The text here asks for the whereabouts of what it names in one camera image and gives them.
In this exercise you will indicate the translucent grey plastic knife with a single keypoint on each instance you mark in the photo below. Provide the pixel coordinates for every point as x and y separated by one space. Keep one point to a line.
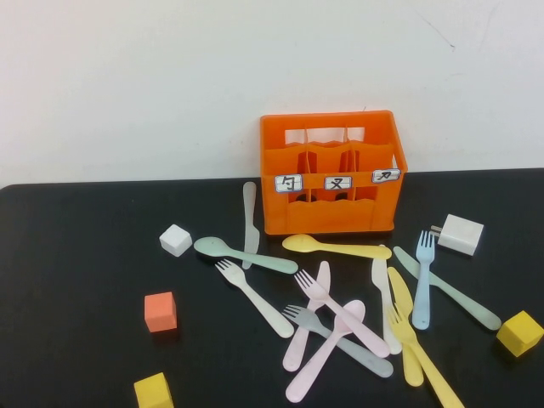
250 221

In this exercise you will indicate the pale green plastic spoon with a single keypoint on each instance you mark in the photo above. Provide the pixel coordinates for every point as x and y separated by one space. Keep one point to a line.
212 246

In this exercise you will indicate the orange plastic cutlery holder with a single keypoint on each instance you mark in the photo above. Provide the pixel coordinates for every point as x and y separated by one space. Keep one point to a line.
340 212

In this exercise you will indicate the yellow plastic spoon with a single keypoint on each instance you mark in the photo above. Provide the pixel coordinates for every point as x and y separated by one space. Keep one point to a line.
302 243

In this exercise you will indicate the pink plastic knife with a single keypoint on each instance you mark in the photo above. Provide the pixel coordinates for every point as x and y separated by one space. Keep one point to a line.
324 276

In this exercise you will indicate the white plastic fork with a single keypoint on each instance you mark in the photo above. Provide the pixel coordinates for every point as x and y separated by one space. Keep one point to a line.
263 302

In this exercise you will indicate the white foam cube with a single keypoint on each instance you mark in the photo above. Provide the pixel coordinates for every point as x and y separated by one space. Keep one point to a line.
175 240

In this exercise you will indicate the white plastic knife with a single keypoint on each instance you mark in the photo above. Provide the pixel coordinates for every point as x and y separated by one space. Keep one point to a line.
384 306

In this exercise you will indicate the pink plastic fork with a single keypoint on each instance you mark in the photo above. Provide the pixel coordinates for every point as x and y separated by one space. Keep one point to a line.
361 331

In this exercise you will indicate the orange foam cube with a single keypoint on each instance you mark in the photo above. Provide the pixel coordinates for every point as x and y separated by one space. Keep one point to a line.
159 312

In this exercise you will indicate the yellow plastic knife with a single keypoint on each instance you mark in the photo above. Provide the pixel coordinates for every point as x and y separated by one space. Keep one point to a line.
401 293

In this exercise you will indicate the pink plastic spoon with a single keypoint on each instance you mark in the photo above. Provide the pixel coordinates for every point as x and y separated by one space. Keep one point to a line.
314 370

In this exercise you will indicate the light blue plastic fork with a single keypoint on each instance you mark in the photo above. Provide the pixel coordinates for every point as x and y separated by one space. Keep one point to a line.
422 297

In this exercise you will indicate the grey plastic fork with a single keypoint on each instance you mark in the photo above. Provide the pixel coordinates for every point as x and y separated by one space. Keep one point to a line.
365 359

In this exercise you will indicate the pale green plastic knife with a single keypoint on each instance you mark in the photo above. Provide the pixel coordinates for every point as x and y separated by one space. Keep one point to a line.
467 304

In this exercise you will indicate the yellow foam cube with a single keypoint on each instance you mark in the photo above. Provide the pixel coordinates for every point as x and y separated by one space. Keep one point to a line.
520 333
153 393

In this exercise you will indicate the yellow plastic fork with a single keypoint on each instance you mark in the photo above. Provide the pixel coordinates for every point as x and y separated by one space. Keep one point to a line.
438 378

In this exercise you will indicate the white usb wall charger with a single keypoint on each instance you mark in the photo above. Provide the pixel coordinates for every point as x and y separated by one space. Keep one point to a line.
461 236

